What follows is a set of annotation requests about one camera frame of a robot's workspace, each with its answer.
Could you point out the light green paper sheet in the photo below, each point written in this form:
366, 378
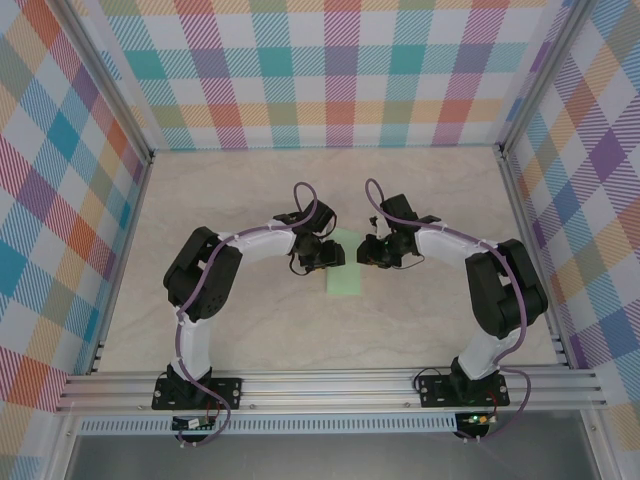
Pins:
342, 282

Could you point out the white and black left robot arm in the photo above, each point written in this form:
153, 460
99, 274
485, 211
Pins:
200, 270

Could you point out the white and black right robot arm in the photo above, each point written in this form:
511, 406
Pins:
500, 290

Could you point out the small circuit board green light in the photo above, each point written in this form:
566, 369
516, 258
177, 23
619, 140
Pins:
480, 419

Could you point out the grey metal panel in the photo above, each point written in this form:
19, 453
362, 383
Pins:
325, 457

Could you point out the small black circuit board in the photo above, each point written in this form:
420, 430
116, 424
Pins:
192, 423

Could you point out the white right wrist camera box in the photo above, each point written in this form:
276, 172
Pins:
381, 227

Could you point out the aluminium mounting rail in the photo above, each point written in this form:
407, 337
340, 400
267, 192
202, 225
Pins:
330, 390

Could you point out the aluminium table edge rail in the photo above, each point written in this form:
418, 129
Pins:
532, 250
122, 255

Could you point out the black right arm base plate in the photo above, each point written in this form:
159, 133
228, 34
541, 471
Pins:
435, 392

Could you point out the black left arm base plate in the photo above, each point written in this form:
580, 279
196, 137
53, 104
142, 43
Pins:
227, 392

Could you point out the aluminium frame post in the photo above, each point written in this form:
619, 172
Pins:
107, 85
540, 80

